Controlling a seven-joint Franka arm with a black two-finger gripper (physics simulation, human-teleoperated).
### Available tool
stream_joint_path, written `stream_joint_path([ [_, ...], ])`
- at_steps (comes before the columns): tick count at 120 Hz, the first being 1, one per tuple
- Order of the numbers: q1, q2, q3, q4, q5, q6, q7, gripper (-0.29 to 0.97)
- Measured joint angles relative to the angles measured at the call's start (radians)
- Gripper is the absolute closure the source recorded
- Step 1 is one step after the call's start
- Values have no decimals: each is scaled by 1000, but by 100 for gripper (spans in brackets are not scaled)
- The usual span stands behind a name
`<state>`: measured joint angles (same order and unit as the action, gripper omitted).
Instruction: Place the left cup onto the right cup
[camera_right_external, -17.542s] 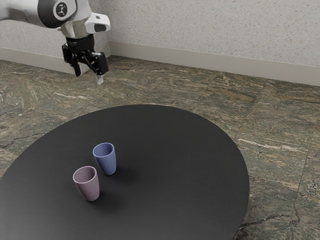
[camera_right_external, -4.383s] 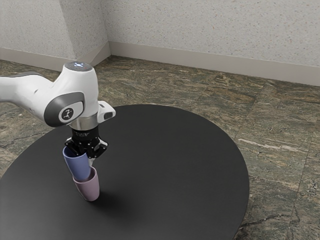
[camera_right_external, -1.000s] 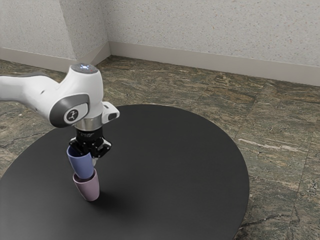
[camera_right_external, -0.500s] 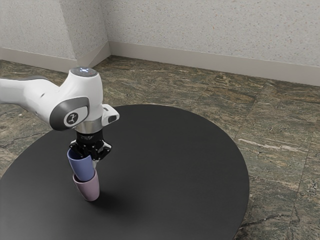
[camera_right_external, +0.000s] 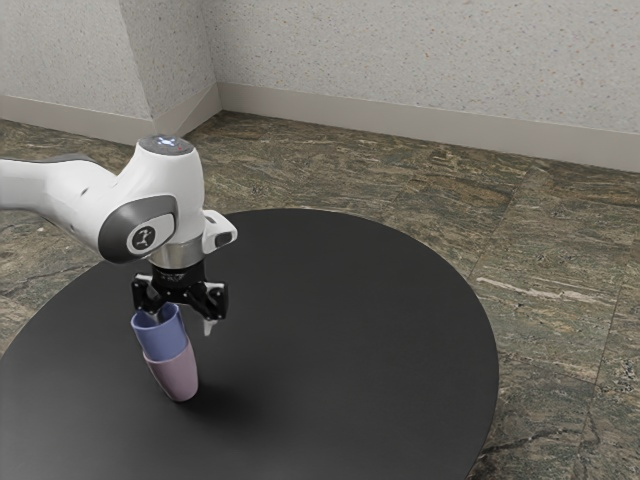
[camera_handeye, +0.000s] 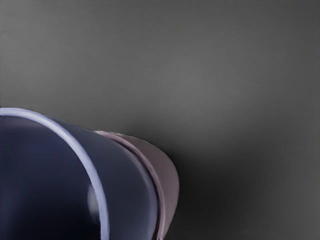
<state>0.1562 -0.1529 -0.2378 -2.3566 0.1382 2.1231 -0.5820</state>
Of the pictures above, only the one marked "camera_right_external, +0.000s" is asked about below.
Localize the pink cup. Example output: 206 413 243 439
142 344 200 403

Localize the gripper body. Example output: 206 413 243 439
148 260 207 305

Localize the blue cup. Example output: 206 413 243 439
130 305 189 361

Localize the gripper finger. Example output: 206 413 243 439
130 272 174 326
185 282 231 337

